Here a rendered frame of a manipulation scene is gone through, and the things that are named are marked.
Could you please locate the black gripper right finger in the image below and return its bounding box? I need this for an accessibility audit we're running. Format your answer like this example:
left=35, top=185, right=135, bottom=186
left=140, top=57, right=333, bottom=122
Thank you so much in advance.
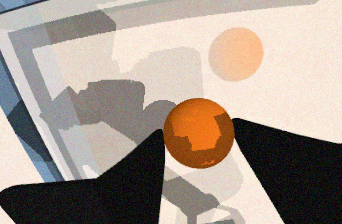
left=231, top=118, right=342, bottom=224

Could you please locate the blue l-shaped wall top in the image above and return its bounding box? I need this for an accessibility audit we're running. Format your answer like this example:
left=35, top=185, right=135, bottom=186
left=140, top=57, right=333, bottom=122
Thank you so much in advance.
left=0, top=0, right=65, bottom=182

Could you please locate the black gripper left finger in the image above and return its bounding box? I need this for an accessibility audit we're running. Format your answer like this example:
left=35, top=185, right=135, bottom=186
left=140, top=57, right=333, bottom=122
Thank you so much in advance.
left=0, top=129, right=165, bottom=224

